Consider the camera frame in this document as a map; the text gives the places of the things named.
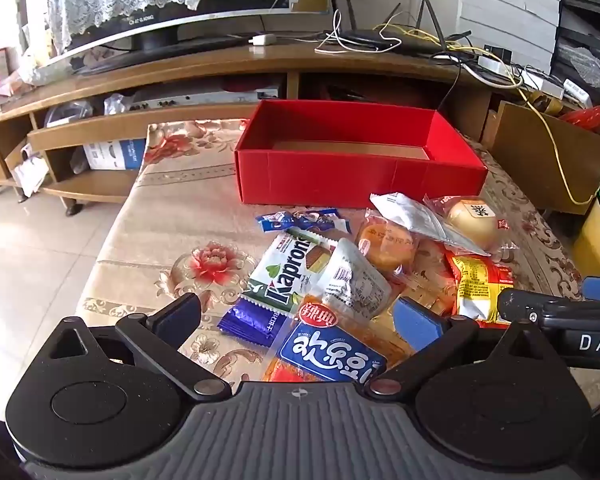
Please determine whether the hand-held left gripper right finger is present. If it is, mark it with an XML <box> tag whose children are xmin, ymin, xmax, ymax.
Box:
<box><xmin>366</xmin><ymin>296</ymin><xmax>563</xmax><ymax>402</ymax></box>

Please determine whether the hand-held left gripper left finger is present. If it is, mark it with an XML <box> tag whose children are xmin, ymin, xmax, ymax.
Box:
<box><xmin>39</xmin><ymin>293</ymin><xmax>233</xmax><ymax>402</ymax></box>

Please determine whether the yellow red snack packet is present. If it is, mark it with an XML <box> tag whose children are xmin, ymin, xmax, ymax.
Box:
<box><xmin>445</xmin><ymin>252</ymin><xmax>516</xmax><ymax>323</ymax></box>

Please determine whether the brown bread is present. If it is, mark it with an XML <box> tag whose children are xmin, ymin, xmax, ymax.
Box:
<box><xmin>397</xmin><ymin>240</ymin><xmax>458</xmax><ymax>317</ymax></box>

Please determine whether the dark blue foil packet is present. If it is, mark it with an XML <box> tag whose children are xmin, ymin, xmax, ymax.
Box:
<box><xmin>216</xmin><ymin>296</ymin><xmax>288</xmax><ymax>348</ymax></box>

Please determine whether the white cake packet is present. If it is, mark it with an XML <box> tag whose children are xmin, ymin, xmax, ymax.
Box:
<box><xmin>312</xmin><ymin>237</ymin><xmax>393</xmax><ymax>321</ymax></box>

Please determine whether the orange bun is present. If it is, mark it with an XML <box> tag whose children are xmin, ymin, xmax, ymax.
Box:
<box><xmin>355</xmin><ymin>210</ymin><xmax>421</xmax><ymax>276</ymax></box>

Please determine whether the orange packet with blue label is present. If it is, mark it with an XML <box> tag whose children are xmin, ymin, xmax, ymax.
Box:
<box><xmin>262</xmin><ymin>295</ymin><xmax>416</xmax><ymax>386</ymax></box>

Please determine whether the round pastry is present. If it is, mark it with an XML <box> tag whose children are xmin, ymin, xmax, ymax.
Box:
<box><xmin>425</xmin><ymin>195</ymin><xmax>518</xmax><ymax>256</ymax></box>

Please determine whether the long white snack packet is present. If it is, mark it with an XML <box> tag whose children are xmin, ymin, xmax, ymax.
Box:
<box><xmin>370</xmin><ymin>192</ymin><xmax>491</xmax><ymax>257</ymax></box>

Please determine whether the green white wafer packet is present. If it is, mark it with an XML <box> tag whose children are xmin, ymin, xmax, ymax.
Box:
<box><xmin>242</xmin><ymin>232</ymin><xmax>338</xmax><ymax>318</ymax></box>

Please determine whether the blue sausage packet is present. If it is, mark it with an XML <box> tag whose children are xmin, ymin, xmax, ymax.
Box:
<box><xmin>256</xmin><ymin>210</ymin><xmax>353</xmax><ymax>235</ymax></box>

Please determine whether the red cardboard box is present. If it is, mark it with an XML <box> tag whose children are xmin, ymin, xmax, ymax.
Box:
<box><xmin>234</xmin><ymin>99</ymin><xmax>490</xmax><ymax>206</ymax></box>

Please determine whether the floral tablecloth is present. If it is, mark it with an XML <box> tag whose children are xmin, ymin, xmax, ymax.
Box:
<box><xmin>75</xmin><ymin>120</ymin><xmax>600</xmax><ymax>411</ymax></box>

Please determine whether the brown cardboard box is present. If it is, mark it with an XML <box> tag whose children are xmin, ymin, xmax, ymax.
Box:
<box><xmin>490</xmin><ymin>101</ymin><xmax>600</xmax><ymax>216</ymax></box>

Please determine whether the red plastic bag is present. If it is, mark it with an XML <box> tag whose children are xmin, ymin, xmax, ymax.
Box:
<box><xmin>562</xmin><ymin>105</ymin><xmax>600</xmax><ymax>128</ymax></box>

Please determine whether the white and blue box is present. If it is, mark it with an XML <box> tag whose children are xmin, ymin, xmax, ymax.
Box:
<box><xmin>82</xmin><ymin>139</ymin><xmax>148</xmax><ymax>171</ymax></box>

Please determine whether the white power strip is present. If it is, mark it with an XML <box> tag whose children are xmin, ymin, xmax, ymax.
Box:
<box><xmin>477</xmin><ymin>52</ymin><xmax>566</xmax><ymax>98</ymax></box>

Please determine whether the silver audio device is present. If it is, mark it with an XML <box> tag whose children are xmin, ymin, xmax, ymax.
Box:
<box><xmin>130</xmin><ymin>87</ymin><xmax>281</xmax><ymax>111</ymax></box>

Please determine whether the crumpled clear plastic bag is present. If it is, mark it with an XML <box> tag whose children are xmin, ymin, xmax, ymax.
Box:
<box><xmin>104</xmin><ymin>92</ymin><xmax>133</xmax><ymax>116</ymax></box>

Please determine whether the wooden tv stand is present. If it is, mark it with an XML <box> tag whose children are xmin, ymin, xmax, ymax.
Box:
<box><xmin>0</xmin><ymin>35</ymin><xmax>511</xmax><ymax>211</ymax></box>

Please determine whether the black router with antennas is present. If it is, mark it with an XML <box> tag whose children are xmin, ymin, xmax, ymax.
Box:
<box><xmin>340</xmin><ymin>0</ymin><xmax>473</xmax><ymax>53</ymax></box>

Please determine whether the yellow cable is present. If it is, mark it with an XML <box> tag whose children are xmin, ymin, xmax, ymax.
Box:
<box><xmin>375</xmin><ymin>10</ymin><xmax>600</xmax><ymax>206</ymax></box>

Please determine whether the white cable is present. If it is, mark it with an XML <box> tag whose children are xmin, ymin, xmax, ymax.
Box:
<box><xmin>314</xmin><ymin>10</ymin><xmax>396</xmax><ymax>55</ymax></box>

